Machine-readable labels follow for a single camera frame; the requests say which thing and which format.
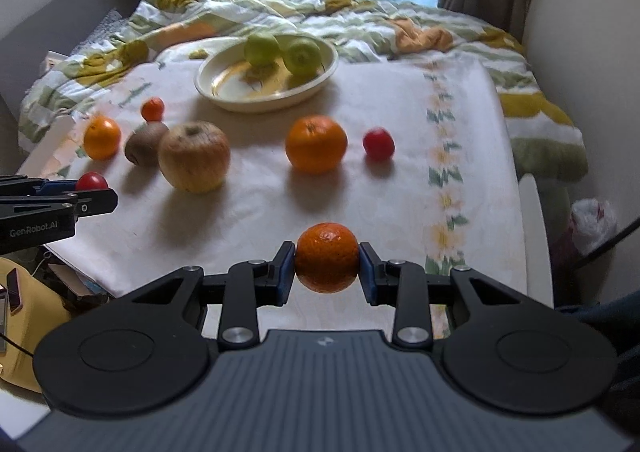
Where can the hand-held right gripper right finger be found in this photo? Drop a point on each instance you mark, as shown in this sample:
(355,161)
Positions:
(366,277)

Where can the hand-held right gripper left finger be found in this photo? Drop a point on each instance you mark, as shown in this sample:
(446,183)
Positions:
(287,277)

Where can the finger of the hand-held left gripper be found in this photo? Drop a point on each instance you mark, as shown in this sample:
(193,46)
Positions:
(50,187)
(97,202)

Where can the red cherry tomato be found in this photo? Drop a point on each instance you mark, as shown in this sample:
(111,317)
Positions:
(378,144)
(90,180)

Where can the glossy orange mandarin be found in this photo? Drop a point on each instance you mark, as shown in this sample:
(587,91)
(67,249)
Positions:
(327,257)

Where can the medium orange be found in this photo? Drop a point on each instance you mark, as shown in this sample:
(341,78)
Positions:
(102,138)

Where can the brown kiwi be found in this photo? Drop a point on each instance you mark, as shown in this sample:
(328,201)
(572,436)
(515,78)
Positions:
(142,145)

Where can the yellow-red apple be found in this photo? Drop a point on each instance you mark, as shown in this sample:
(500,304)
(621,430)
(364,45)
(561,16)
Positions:
(195,157)

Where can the large orange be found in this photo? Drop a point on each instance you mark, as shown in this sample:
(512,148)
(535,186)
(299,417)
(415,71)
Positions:
(316,143)

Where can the cream round bowl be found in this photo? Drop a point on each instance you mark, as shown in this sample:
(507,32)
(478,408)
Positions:
(240,87)

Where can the dark red flat object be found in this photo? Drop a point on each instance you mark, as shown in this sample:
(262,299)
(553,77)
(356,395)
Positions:
(14,289)

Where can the yellow cloth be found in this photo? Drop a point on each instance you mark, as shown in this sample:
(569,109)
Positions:
(30,332)

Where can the small orange mandarin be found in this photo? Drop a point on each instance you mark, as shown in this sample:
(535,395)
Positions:
(152,109)

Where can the grey patterned pillow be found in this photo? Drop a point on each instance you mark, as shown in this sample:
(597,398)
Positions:
(102,27)

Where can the grey bed headboard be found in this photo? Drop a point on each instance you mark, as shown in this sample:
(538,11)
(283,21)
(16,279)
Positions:
(50,7)

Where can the green apple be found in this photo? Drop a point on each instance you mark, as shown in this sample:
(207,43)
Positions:
(261,48)
(301,55)

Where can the white plastic bag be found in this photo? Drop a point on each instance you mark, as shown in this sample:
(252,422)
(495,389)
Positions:
(592,224)

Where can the striped floral quilt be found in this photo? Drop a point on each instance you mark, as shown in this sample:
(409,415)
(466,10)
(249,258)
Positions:
(350,22)

